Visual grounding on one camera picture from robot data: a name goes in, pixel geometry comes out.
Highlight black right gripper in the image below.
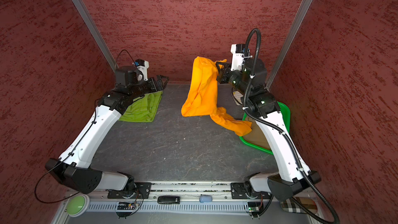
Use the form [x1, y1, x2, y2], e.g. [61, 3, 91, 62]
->
[217, 62, 251, 94]

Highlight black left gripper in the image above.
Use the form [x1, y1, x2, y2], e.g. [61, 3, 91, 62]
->
[129, 75, 169, 99]

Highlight lime green shorts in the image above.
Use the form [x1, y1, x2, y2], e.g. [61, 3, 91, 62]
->
[119, 91, 163, 123]

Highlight orange shorts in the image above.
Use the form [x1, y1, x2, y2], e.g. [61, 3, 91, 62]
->
[181, 57, 252, 136]

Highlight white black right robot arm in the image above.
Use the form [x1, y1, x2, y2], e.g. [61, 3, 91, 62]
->
[216, 60, 321, 201]

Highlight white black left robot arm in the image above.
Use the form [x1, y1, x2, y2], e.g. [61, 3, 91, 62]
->
[45, 75, 169, 198]

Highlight khaki brown shorts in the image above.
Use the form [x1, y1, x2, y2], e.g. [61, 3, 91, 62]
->
[243, 118, 271, 150]

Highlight cream desk calculator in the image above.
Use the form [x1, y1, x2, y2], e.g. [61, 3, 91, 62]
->
[231, 89, 244, 105]

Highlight green plastic laundry basket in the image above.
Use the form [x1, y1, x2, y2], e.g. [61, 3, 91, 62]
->
[239, 102, 291, 155]

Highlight black usb device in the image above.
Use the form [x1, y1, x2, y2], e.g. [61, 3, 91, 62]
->
[157, 196, 180, 205]

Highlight light blue small object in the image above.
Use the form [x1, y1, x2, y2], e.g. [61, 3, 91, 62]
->
[199, 195, 212, 203]

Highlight left circuit board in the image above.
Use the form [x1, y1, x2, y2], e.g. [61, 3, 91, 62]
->
[117, 202, 137, 211]

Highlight circuit board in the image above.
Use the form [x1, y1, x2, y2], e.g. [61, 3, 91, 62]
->
[247, 202, 264, 214]
[117, 202, 137, 211]

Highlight right circuit board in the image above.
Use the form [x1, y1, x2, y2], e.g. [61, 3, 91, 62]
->
[247, 202, 264, 214]

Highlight plaid patterned case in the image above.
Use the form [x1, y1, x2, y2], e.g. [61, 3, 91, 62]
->
[279, 196, 318, 215]

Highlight green round push button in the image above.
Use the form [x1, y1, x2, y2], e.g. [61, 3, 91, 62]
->
[66, 195, 90, 217]

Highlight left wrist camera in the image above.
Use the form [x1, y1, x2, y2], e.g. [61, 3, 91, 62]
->
[135, 59, 149, 81]

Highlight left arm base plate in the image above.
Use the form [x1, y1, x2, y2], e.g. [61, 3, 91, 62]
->
[107, 182, 152, 200]

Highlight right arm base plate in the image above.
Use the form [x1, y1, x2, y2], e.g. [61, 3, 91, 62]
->
[230, 182, 271, 200]

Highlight aluminium front rail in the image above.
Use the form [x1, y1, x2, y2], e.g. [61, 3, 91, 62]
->
[62, 180, 315, 215]

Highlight right aluminium corner post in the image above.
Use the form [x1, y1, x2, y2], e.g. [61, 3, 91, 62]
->
[266, 0, 313, 91]

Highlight aluminium corner post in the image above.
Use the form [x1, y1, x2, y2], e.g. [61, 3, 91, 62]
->
[266, 0, 313, 91]
[72, 0, 118, 72]

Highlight left aluminium corner post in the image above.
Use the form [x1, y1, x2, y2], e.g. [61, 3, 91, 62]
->
[72, 0, 118, 72]

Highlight black corrugated cable conduit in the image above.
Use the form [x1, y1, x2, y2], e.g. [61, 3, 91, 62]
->
[242, 27, 340, 224]

